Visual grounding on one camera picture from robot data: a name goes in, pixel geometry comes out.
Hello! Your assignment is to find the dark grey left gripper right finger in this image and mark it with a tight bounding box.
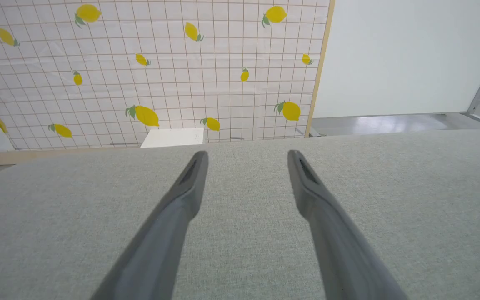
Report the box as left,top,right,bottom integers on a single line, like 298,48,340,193
286,149,410,300

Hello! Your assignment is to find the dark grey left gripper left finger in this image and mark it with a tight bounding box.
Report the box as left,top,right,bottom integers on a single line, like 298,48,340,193
90,150,210,300

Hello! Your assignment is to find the grey fabric sofa seat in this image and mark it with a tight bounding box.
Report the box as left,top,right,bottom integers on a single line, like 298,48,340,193
0,129,480,300

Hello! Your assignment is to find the white rectangular box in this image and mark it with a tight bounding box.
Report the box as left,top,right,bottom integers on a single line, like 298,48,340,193
140,127,205,149

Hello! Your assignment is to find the grey metal partition foot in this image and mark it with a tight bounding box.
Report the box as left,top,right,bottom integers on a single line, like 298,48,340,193
296,125,322,138

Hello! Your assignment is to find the lemon-print grid partition panel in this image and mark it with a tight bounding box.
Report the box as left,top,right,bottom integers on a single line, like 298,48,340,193
0,0,335,166

